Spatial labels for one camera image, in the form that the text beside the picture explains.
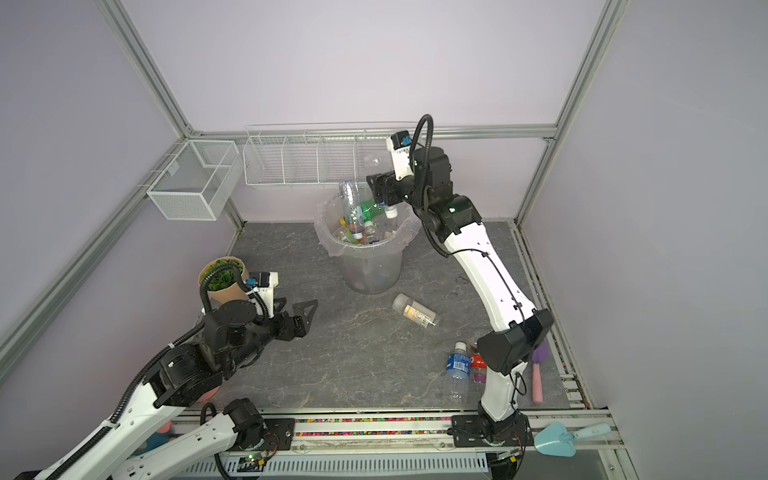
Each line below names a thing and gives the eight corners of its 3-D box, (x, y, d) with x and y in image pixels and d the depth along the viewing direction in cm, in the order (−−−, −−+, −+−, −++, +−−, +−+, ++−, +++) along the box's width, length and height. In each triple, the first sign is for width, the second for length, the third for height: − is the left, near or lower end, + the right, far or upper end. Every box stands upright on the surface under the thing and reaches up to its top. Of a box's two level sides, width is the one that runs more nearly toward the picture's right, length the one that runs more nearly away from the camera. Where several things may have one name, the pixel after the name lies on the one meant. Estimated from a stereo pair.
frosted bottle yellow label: (391, 310, 97) (390, 302, 93) (400, 298, 100) (400, 290, 96) (428, 333, 92) (429, 326, 88) (437, 320, 95) (438, 312, 91)
